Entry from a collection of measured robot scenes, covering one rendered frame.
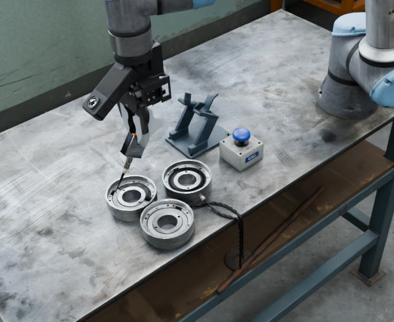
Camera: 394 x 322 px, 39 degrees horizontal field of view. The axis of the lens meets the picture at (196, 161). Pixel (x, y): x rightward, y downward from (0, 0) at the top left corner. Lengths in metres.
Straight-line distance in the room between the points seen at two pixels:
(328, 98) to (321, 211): 0.31
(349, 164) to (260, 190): 0.52
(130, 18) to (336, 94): 0.62
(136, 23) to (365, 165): 0.92
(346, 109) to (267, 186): 0.32
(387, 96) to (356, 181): 0.44
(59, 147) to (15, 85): 1.45
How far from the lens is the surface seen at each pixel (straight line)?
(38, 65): 2.81
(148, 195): 1.15
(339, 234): 2.21
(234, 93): 1.48
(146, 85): 1.03
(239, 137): 1.21
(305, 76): 1.55
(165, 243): 1.06
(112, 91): 1.00
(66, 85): 2.93
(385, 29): 1.17
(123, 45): 0.98
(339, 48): 1.34
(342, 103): 1.39
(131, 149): 1.12
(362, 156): 1.70
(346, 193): 1.57
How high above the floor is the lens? 1.63
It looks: 41 degrees down
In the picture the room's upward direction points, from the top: 4 degrees counter-clockwise
